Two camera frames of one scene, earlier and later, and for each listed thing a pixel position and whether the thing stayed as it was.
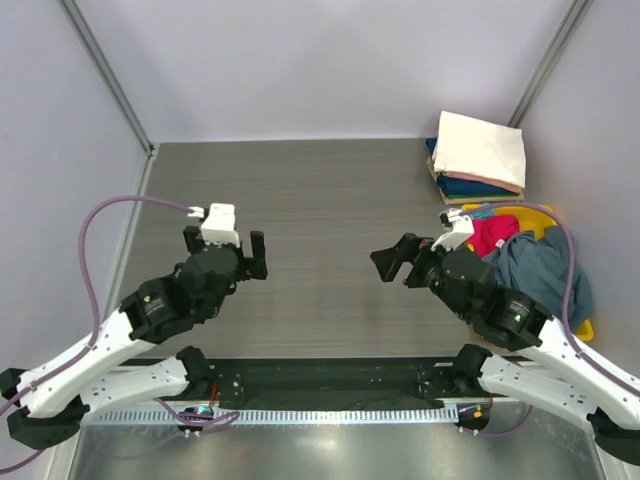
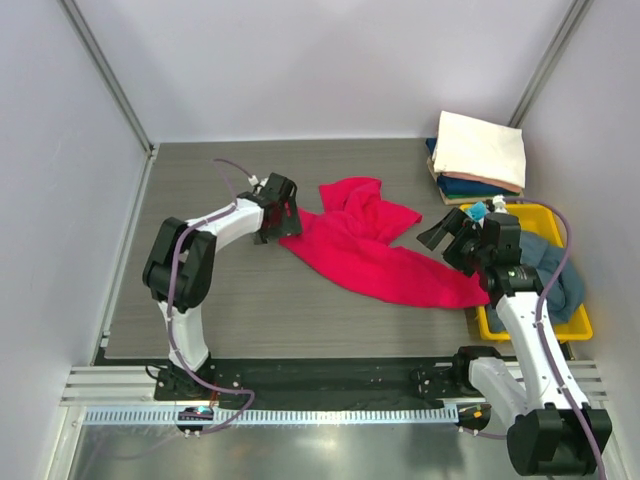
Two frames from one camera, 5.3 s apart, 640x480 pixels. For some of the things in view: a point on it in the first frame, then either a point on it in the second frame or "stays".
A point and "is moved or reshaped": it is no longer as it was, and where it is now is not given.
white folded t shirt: x=472 y=147 stays
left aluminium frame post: x=108 y=72 stays
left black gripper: x=259 y=267 → x=291 y=225
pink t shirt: x=489 y=233 is moved or reshaped
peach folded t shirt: x=480 y=178 stays
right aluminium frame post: x=550 y=62 stays
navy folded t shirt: x=455 y=186 stays
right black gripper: x=389 y=260 → x=454 y=222
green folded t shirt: x=482 y=195 stays
